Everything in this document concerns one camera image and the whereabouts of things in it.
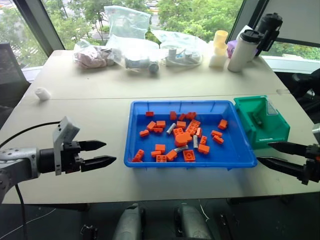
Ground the blue plastic tray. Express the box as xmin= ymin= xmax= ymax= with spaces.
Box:
xmin=123 ymin=100 xmax=259 ymax=171

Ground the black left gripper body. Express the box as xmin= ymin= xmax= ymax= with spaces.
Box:
xmin=60 ymin=140 xmax=85 ymax=175

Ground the plastic bag with white parts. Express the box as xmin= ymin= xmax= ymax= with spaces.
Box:
xmin=151 ymin=29 xmax=209 ymax=68

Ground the green plastic bin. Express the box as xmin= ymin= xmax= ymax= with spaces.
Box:
xmin=233 ymin=94 xmax=291 ymax=151

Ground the small white roll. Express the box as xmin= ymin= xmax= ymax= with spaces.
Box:
xmin=34 ymin=87 xmax=52 ymax=102

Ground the white tumbler with black lid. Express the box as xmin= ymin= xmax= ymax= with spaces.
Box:
xmin=226 ymin=29 xmax=264 ymax=73

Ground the black bottle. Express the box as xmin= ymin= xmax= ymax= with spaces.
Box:
xmin=254 ymin=12 xmax=284 ymax=58

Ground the plastic bag with pink items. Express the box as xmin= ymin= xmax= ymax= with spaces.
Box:
xmin=73 ymin=39 xmax=116 ymax=70

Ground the black office chair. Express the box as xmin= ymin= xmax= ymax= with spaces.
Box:
xmin=274 ymin=68 xmax=320 ymax=119

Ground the yellow plastic cup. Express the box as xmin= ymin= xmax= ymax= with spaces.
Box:
xmin=213 ymin=29 xmax=229 ymax=57

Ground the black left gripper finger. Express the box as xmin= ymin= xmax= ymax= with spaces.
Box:
xmin=80 ymin=155 xmax=117 ymax=173
xmin=78 ymin=140 xmax=107 ymax=152

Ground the plastic bag with grey parts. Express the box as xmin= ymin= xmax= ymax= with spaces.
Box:
xmin=109 ymin=34 xmax=161 ymax=76

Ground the tall clear plastic bag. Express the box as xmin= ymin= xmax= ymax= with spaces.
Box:
xmin=103 ymin=5 xmax=152 ymax=47

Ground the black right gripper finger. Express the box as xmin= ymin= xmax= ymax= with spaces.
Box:
xmin=267 ymin=141 xmax=309 ymax=159
xmin=256 ymin=156 xmax=306 ymax=184

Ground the grey rounded robot leg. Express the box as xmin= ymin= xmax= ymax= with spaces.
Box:
xmin=174 ymin=202 xmax=214 ymax=240
xmin=111 ymin=203 xmax=147 ymax=240

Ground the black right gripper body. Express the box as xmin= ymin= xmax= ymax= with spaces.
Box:
xmin=300 ymin=143 xmax=320 ymax=186

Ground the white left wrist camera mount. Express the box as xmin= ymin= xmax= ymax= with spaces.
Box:
xmin=52 ymin=115 xmax=81 ymax=176

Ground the black mesh chair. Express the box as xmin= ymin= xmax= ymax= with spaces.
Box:
xmin=0 ymin=42 xmax=32 ymax=109

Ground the white plastic cup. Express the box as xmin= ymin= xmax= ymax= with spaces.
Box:
xmin=208 ymin=52 xmax=227 ymax=69

